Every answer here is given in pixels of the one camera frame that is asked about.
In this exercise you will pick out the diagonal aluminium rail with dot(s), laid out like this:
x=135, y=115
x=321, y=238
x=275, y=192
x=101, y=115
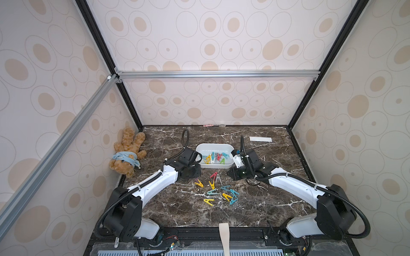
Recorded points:
x=28, y=189

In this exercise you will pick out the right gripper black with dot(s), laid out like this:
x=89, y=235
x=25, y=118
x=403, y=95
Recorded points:
x=235, y=172

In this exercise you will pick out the brown teddy bear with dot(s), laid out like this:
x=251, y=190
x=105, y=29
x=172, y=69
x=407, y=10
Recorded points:
x=127, y=153

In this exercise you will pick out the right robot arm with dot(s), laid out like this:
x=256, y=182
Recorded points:
x=335, y=216

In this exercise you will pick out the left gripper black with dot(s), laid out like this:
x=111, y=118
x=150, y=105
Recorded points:
x=198, y=173

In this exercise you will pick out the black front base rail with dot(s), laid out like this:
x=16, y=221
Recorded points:
x=214, y=241

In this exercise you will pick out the white plastic storage box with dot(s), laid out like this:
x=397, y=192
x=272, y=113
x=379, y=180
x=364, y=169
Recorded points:
x=207, y=149

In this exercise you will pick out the grey clothespin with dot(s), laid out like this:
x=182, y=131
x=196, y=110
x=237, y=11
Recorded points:
x=218, y=179

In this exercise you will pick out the teal clothespin cluster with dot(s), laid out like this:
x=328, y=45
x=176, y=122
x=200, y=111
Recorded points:
x=233, y=200
x=234, y=193

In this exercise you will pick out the mint green clothespin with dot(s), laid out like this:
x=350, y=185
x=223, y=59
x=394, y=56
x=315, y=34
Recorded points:
x=212, y=192

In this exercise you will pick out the dark teal clothespin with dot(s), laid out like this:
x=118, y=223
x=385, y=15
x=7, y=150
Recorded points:
x=226, y=188

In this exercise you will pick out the white paper label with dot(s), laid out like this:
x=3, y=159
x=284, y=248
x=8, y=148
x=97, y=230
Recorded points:
x=261, y=139

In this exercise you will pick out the horizontal aluminium rail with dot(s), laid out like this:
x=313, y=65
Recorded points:
x=226, y=74

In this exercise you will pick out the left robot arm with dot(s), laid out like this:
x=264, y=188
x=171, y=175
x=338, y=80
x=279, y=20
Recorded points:
x=122, y=217

